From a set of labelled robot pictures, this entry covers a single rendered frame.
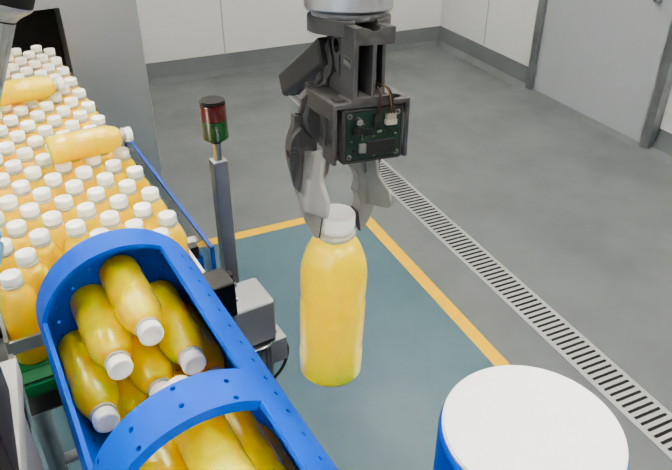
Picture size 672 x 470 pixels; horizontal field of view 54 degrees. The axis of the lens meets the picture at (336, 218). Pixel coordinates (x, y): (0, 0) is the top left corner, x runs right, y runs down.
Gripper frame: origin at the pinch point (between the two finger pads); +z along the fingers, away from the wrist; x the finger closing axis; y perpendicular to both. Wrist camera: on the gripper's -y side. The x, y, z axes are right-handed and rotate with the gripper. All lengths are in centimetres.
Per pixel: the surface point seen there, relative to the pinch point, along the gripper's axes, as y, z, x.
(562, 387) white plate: -9, 43, 45
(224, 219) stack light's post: -100, 47, 12
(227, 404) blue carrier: -7.8, 26.7, -10.6
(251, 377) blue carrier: -13.3, 28.2, -6.0
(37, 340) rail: -65, 49, -35
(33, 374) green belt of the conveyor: -65, 57, -37
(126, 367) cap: -33, 37, -20
